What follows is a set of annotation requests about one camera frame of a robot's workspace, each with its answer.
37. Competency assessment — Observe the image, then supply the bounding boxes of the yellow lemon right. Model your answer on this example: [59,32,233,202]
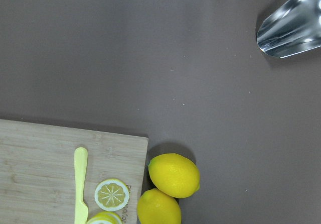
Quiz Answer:
[148,153,200,198]

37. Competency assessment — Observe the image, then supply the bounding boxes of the yellow lemon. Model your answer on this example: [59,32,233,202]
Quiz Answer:
[148,153,200,198]
[136,188,182,224]

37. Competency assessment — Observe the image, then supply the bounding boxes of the yellow lemon middle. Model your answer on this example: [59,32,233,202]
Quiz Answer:
[136,188,182,224]

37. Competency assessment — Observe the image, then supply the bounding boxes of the thin lemon slice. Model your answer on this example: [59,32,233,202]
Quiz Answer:
[94,178,130,211]

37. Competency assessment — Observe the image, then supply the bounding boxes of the lemon half slice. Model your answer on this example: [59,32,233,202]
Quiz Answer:
[87,211,122,224]

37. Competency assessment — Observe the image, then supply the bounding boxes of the yellow plastic knife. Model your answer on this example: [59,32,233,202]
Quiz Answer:
[74,147,88,224]

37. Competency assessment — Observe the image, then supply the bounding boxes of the bamboo cutting board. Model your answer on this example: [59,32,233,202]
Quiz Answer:
[1,120,148,223]

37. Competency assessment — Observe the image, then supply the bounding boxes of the metal ice scoop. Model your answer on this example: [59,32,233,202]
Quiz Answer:
[256,0,320,58]

